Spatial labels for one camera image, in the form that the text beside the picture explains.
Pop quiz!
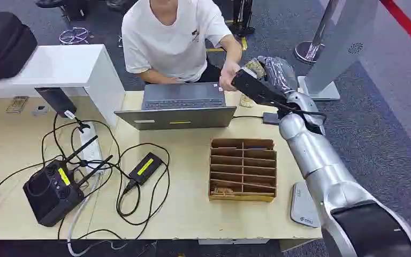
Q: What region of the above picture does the black bag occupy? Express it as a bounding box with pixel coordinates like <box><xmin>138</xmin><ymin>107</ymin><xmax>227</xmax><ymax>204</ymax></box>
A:
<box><xmin>0</xmin><ymin>11</ymin><xmax>39</xmax><ymax>88</ymax></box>

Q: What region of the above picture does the person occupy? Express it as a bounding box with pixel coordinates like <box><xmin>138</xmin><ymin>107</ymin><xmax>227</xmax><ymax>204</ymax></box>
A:
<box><xmin>121</xmin><ymin>0</ymin><xmax>243</xmax><ymax>92</ymax></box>

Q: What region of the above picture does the person's left hand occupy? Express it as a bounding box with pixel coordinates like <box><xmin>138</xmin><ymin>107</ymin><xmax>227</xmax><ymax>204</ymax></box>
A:
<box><xmin>219</xmin><ymin>59</ymin><xmax>242</xmax><ymax>92</ymax></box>

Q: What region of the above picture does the grey laptop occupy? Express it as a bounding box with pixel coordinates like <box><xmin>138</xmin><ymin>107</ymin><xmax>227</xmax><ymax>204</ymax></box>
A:
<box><xmin>114</xmin><ymin>82</ymin><xmax>238</xmax><ymax>131</ymax></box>

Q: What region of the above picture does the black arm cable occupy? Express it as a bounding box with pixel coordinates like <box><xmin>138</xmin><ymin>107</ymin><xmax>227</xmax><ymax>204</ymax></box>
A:
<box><xmin>262</xmin><ymin>99</ymin><xmax>329</xmax><ymax>136</ymax></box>

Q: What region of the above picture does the dark grey usb hub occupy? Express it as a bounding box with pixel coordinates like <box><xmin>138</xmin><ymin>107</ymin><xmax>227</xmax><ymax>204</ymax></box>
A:
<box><xmin>262</xmin><ymin>112</ymin><xmax>281</xmax><ymax>126</ymax></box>

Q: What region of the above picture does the black router with antennas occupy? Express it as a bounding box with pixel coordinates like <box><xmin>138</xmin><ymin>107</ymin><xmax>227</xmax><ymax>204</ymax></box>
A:
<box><xmin>22</xmin><ymin>134</ymin><xmax>115</xmax><ymax>228</ymax></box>

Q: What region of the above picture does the wooden card box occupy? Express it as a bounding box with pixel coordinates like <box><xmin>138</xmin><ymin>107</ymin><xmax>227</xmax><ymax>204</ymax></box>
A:
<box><xmin>208</xmin><ymin>138</ymin><xmax>278</xmax><ymax>203</ymax></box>

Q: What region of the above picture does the black adapter cable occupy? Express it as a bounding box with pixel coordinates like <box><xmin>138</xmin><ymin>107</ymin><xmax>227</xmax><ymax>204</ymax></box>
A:
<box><xmin>115</xmin><ymin>142</ymin><xmax>171</xmax><ymax>241</ymax></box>

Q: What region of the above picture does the black tripod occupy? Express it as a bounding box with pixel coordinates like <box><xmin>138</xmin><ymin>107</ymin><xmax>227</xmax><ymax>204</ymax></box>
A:
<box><xmin>226</xmin><ymin>0</ymin><xmax>256</xmax><ymax>37</ymax></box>

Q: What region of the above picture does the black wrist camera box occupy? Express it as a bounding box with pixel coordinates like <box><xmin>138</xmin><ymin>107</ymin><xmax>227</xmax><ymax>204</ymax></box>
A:
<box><xmin>231</xmin><ymin>67</ymin><xmax>292</xmax><ymax>108</ymax></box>

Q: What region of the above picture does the grey flat pad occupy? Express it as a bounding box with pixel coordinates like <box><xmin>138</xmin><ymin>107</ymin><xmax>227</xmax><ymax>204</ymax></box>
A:
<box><xmin>290</xmin><ymin>180</ymin><xmax>322</xmax><ymax>229</ymax></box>

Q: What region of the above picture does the red barrier belt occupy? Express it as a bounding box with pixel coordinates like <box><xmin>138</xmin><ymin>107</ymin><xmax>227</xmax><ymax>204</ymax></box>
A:
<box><xmin>379</xmin><ymin>0</ymin><xmax>411</xmax><ymax>59</ymax></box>

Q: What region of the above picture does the white power strip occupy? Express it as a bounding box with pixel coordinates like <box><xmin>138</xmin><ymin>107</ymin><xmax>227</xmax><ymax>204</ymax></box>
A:
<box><xmin>79</xmin><ymin>122</ymin><xmax>104</xmax><ymax>175</ymax></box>

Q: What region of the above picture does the black flat device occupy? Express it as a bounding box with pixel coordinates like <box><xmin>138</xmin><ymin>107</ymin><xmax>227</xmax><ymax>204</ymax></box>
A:
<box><xmin>34</xmin><ymin>87</ymin><xmax>78</xmax><ymax>119</ymax></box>

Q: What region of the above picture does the small grey block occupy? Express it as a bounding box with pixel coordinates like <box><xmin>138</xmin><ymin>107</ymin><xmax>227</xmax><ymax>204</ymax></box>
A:
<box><xmin>32</xmin><ymin>104</ymin><xmax>50</xmax><ymax>117</ymax></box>

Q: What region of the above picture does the white cabinet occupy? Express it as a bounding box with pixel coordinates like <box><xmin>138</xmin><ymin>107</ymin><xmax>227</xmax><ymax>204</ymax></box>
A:
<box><xmin>0</xmin><ymin>44</ymin><xmax>126</xmax><ymax>129</ymax></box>

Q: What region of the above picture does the black power adapter yellow label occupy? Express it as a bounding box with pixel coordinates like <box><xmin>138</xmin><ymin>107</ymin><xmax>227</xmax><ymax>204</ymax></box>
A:
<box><xmin>127</xmin><ymin>152</ymin><xmax>164</xmax><ymax>186</ymax></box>

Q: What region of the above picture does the grey sign stand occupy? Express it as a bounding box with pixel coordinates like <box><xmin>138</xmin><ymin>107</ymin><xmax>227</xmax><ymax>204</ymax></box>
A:
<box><xmin>296</xmin><ymin>0</ymin><xmax>382</xmax><ymax>102</ymax></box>

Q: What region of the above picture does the white power cable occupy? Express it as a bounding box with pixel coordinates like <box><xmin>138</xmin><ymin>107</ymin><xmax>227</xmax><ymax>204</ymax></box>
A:
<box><xmin>66</xmin><ymin>173</ymin><xmax>129</xmax><ymax>257</ymax></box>

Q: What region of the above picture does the coiled white cable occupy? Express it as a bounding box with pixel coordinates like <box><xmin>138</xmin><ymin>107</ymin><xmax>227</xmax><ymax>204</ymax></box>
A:
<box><xmin>58</xmin><ymin>26</ymin><xmax>90</xmax><ymax>46</ymax></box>

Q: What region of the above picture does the black router cable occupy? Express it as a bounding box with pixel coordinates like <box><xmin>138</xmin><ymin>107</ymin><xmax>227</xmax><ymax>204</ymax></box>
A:
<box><xmin>0</xmin><ymin>154</ymin><xmax>64</xmax><ymax>226</ymax></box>

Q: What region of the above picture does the chrome stanchion post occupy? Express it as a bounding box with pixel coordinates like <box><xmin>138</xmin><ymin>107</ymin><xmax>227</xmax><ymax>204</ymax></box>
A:
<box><xmin>294</xmin><ymin>0</ymin><xmax>341</xmax><ymax>65</ymax></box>

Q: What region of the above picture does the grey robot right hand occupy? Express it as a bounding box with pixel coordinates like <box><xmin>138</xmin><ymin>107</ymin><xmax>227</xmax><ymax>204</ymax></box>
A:
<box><xmin>257</xmin><ymin>55</ymin><xmax>299</xmax><ymax>96</ymax></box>

